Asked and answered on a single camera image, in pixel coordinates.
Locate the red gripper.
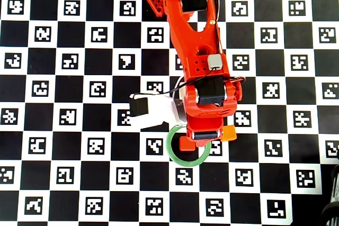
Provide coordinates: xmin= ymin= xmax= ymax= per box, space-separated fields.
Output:
xmin=185 ymin=103 xmax=236 ymax=148

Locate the orange cube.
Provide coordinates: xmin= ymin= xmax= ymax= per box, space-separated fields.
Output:
xmin=221 ymin=124 xmax=237 ymax=142

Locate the black ribbed stand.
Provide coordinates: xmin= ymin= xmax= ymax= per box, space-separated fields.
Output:
xmin=321 ymin=164 xmax=339 ymax=226

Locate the black white marker checkerboard mat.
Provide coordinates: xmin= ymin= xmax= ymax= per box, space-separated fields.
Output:
xmin=0 ymin=0 xmax=339 ymax=224

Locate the green ring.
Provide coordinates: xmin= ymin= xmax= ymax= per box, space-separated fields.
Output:
xmin=165 ymin=124 xmax=212 ymax=168

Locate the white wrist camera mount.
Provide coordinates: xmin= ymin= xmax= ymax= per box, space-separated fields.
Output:
xmin=129 ymin=93 xmax=188 ymax=131

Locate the grey square cable clip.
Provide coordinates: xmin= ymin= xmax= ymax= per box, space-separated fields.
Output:
xmin=208 ymin=53 xmax=223 ymax=70

